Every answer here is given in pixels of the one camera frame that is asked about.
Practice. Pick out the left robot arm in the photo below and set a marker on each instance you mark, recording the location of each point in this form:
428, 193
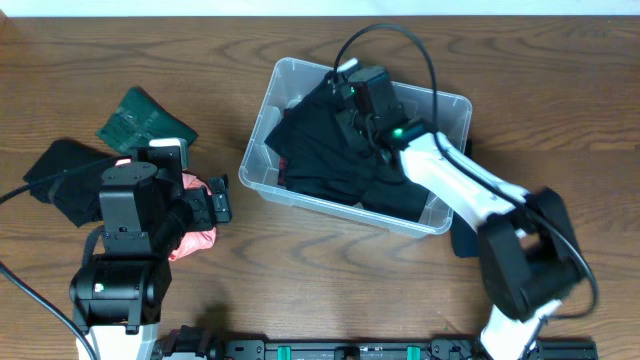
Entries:
118, 291

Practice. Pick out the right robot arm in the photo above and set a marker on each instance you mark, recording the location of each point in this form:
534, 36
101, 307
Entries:
530, 260

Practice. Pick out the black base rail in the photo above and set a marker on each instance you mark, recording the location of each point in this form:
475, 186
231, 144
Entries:
199, 344

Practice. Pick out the folded dark green cloth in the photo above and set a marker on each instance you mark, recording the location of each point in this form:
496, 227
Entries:
138, 119

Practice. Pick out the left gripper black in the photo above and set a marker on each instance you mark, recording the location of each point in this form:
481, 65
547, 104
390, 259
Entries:
218, 201

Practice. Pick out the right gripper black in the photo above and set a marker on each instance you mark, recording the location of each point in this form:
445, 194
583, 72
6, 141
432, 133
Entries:
345, 116

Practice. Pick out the dark navy cloth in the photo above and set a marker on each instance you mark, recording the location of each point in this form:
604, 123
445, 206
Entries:
464, 239

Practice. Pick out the black cloth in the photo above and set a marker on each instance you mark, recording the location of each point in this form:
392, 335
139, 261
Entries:
76, 196
321, 164

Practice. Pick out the clear plastic storage bin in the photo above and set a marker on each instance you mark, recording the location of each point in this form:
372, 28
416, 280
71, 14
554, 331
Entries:
291, 80

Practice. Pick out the pink cloth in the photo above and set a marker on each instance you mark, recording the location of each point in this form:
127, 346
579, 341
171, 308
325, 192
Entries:
195, 240

